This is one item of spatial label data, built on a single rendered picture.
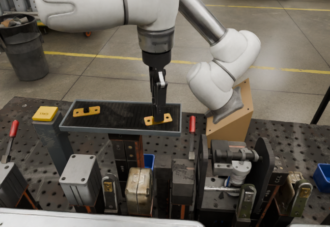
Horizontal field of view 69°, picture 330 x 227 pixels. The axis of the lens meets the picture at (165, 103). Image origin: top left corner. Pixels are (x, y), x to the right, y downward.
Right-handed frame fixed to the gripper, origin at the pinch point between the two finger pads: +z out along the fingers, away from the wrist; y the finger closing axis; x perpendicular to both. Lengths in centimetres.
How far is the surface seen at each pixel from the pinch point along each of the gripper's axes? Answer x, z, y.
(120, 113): -11.1, 4.2, -6.1
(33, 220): -39.2, 20.3, 14.4
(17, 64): -118, 94, -235
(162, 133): -0.2, 4.5, 6.0
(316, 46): 313, 119, -230
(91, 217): -23.6, 19.9, 17.7
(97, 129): -18.5, 4.2, -0.1
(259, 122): 68, 50, -32
